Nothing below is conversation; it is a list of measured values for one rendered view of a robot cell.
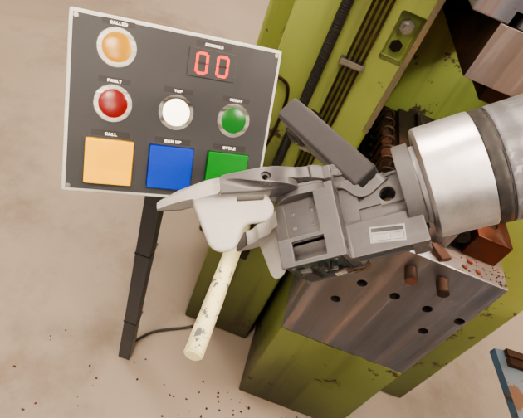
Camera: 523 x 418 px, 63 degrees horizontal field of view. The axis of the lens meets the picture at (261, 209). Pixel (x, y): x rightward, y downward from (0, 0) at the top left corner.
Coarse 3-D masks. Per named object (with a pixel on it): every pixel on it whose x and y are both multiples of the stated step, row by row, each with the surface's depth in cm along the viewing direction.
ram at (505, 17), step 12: (468, 0) 69; (480, 0) 65; (492, 0) 64; (504, 0) 64; (516, 0) 64; (480, 12) 66; (492, 12) 66; (504, 12) 65; (516, 12) 69; (516, 24) 67
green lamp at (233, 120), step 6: (234, 108) 74; (222, 114) 74; (228, 114) 74; (234, 114) 74; (240, 114) 75; (222, 120) 74; (228, 120) 74; (234, 120) 75; (240, 120) 75; (222, 126) 74; (228, 126) 75; (234, 126) 75; (240, 126) 75; (228, 132) 75; (234, 132) 75
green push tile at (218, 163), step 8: (208, 152) 75; (216, 152) 75; (224, 152) 77; (208, 160) 75; (216, 160) 75; (224, 160) 76; (232, 160) 76; (240, 160) 77; (208, 168) 76; (216, 168) 76; (224, 168) 76; (232, 168) 77; (240, 168) 77; (208, 176) 76; (216, 176) 76
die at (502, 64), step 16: (448, 0) 99; (464, 0) 88; (448, 16) 94; (464, 16) 84; (480, 16) 76; (464, 32) 80; (480, 32) 73; (496, 32) 67; (512, 32) 67; (464, 48) 77; (480, 48) 70; (496, 48) 69; (512, 48) 68; (464, 64) 74; (480, 64) 71; (496, 64) 70; (512, 64) 70; (480, 80) 72; (496, 80) 72; (512, 80) 71; (512, 96) 73
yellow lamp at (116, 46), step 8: (112, 32) 65; (104, 40) 65; (112, 40) 65; (120, 40) 65; (128, 40) 66; (104, 48) 65; (112, 48) 65; (120, 48) 66; (128, 48) 66; (112, 56) 66; (120, 56) 66; (128, 56) 66
